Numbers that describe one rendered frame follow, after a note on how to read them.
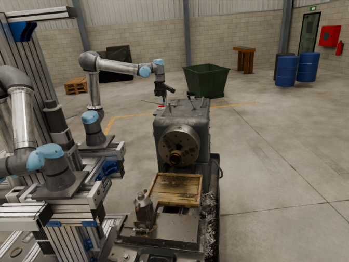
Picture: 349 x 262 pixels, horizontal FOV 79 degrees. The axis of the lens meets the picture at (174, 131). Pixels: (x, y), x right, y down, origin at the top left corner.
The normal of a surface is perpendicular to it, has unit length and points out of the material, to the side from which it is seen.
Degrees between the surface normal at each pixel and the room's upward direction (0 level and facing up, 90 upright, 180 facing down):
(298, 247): 0
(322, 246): 0
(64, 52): 90
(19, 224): 90
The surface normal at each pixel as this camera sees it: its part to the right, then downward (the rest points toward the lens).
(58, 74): 0.07, 0.41
